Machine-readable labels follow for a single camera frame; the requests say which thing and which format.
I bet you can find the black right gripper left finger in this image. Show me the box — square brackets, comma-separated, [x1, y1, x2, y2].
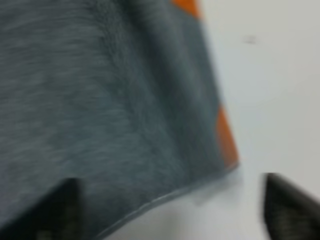
[0, 178, 83, 240]

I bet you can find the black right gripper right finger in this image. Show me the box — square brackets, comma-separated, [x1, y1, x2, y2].
[262, 173, 320, 240]

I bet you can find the grey orange striped towel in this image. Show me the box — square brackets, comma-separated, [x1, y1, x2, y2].
[0, 0, 238, 240]

